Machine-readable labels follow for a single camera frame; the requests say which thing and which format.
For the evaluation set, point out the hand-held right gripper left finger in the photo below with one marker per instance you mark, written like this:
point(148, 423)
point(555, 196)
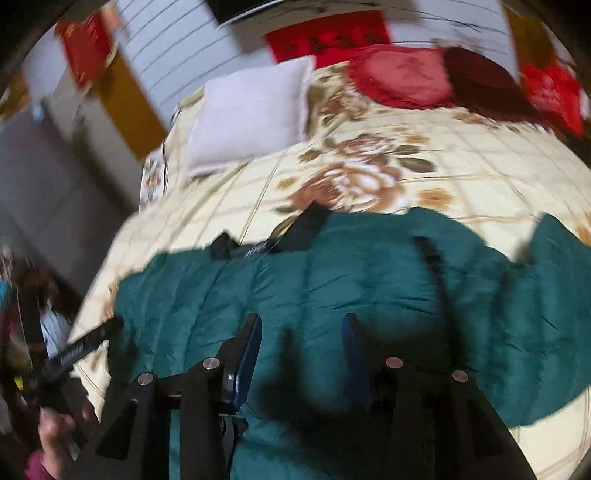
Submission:
point(241, 364)

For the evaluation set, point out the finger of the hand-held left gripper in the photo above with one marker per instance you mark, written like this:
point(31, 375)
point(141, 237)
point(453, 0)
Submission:
point(87, 344)

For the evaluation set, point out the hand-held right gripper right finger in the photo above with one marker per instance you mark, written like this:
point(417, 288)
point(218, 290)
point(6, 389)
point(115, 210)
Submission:
point(354, 355)

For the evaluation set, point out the green puffer jacket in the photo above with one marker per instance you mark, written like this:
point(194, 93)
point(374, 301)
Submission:
point(369, 286)

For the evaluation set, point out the person's left forearm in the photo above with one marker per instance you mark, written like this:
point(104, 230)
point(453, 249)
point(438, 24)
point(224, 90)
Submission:
point(39, 468)

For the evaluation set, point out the person's left hand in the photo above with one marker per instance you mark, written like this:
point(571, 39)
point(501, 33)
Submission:
point(57, 438)

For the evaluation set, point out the floral cream blanket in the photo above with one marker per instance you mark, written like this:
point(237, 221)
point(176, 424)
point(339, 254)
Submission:
point(461, 157)

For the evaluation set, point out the white pillow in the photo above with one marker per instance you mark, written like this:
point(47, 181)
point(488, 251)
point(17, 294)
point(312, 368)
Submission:
point(249, 115)

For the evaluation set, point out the round pink-red cushion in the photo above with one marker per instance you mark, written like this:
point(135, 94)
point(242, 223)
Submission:
point(401, 76)

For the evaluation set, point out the dark red cushion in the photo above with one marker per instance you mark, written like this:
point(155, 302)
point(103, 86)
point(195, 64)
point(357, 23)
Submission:
point(489, 87)

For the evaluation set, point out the red plastic bag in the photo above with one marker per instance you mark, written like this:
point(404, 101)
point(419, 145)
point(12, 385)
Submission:
point(554, 92)

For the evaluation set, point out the black television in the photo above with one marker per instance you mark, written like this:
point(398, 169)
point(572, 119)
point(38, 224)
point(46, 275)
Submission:
point(240, 9)

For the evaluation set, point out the red wall hanging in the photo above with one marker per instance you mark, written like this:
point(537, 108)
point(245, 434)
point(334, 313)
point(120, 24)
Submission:
point(87, 46)

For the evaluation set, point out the red wall banner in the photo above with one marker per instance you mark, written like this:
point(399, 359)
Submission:
point(323, 39)

